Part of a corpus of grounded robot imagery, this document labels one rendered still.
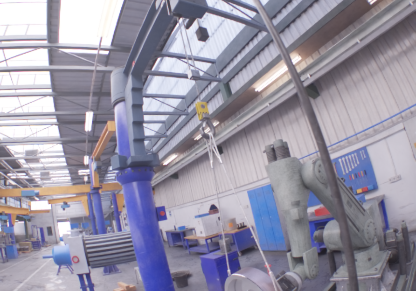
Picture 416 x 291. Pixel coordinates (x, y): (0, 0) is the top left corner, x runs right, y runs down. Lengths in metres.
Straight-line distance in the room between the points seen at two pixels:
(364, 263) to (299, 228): 0.90
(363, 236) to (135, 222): 2.10
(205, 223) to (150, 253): 5.10
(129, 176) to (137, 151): 0.27
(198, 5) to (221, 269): 3.64
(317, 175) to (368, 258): 1.05
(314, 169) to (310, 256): 0.62
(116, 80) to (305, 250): 2.63
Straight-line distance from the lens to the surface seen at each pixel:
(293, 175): 1.65
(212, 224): 7.50
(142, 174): 2.39
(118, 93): 2.79
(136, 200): 2.39
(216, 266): 3.92
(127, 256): 4.41
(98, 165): 7.01
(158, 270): 2.45
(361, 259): 2.29
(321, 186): 1.66
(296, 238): 1.69
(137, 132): 2.33
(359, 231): 2.03
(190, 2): 1.58
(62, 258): 4.44
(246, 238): 6.78
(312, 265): 1.75
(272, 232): 5.78
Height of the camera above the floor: 1.62
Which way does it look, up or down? 18 degrees up
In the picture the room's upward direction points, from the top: 14 degrees counter-clockwise
